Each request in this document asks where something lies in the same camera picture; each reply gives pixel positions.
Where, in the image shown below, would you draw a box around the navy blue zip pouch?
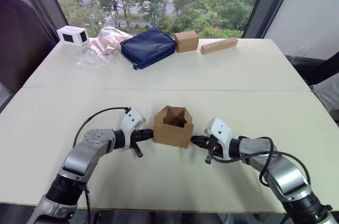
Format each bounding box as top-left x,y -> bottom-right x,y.
120,27 -> 177,71

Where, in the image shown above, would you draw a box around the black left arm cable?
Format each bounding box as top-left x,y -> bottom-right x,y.
72,106 -> 132,148

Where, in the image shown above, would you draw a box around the white box with black panels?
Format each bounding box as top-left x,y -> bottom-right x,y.
56,25 -> 90,48

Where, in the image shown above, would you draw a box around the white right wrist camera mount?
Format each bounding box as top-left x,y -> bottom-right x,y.
203,117 -> 235,160

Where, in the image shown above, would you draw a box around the wooden block with holes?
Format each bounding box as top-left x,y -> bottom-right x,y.
200,37 -> 239,55

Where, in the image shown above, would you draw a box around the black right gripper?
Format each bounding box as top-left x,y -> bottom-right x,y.
190,135 -> 219,154

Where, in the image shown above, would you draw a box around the clear plastic bag beige contents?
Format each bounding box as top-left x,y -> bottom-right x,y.
77,26 -> 133,68

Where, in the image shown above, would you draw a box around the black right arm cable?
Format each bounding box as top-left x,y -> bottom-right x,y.
204,136 -> 312,188

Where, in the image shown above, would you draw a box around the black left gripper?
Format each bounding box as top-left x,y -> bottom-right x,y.
131,128 -> 155,159

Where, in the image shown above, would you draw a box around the small closed cardboard box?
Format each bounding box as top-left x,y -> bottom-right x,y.
174,31 -> 200,54

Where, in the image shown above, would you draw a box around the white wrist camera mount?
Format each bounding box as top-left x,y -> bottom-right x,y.
120,107 -> 146,151
203,117 -> 235,160

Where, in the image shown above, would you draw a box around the small cardboard box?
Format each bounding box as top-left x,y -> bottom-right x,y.
153,105 -> 194,149
174,31 -> 200,54

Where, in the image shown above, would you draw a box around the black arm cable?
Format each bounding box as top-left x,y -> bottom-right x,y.
204,136 -> 312,188
72,106 -> 132,148

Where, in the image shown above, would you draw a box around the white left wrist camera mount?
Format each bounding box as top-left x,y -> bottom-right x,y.
120,107 -> 146,151

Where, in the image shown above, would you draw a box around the dark chair back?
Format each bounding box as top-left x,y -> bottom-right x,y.
0,0 -> 57,96

